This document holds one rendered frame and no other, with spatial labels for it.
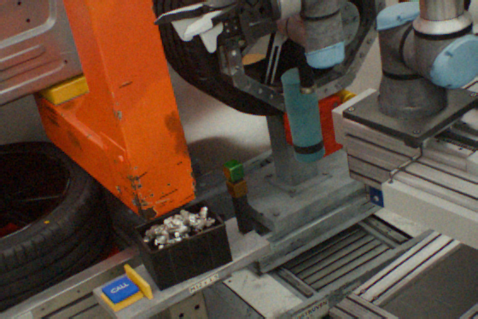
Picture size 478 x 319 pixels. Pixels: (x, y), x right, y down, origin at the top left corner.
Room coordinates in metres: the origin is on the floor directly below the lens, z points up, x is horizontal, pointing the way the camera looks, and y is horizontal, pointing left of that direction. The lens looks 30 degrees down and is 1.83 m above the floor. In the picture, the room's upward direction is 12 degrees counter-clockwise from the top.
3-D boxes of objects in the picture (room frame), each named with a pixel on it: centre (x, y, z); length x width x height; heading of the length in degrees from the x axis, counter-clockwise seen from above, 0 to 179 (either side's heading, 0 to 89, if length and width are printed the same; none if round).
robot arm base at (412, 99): (1.86, -0.41, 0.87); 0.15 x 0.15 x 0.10
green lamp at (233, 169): (2.02, 0.02, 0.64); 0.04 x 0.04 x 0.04; 27
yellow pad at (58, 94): (2.61, 0.46, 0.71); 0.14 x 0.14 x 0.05; 27
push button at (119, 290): (1.85, 0.34, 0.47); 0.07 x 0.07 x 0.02; 27
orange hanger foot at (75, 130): (2.46, 0.38, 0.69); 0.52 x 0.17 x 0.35; 27
